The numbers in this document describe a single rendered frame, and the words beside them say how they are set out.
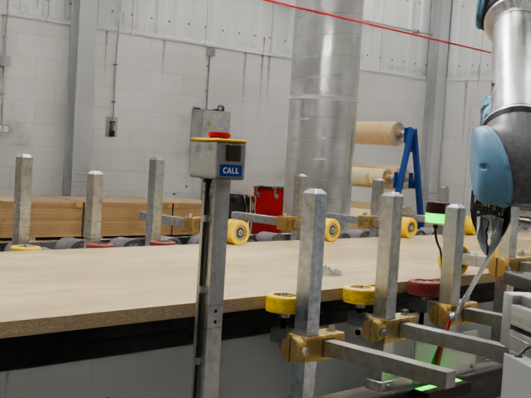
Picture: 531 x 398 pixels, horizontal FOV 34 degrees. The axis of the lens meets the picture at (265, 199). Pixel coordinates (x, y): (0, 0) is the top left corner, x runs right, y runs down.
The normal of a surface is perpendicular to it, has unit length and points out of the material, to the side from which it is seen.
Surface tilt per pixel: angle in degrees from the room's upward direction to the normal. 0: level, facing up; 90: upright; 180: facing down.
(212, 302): 90
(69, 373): 90
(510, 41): 50
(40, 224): 90
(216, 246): 90
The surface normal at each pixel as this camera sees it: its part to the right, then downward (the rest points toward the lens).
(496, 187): -0.25, 0.53
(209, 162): -0.71, 0.00
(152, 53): 0.64, 0.08
